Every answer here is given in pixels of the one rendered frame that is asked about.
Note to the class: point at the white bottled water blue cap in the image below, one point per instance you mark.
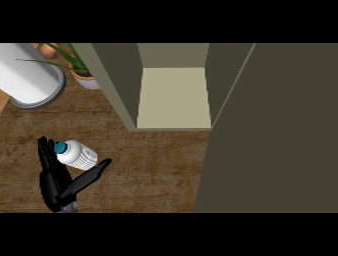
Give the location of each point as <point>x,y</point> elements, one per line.
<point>77,156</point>

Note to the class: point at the olive open cabinet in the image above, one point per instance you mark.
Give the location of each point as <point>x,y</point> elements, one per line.
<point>173,96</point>

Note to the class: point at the white cylinder grey base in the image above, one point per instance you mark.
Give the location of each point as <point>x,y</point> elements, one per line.
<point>18,75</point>

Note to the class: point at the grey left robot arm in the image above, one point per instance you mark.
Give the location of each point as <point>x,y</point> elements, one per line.
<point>70,208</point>

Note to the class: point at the dark olive cabinet door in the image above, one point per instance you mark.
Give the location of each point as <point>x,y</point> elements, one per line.
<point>284,133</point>

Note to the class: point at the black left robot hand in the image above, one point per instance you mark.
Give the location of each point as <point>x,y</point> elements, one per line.
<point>53,186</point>

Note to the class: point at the orange round object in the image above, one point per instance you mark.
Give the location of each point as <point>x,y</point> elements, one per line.
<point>48,50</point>

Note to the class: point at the green potted plant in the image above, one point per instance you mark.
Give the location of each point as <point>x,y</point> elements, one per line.
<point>76,68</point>

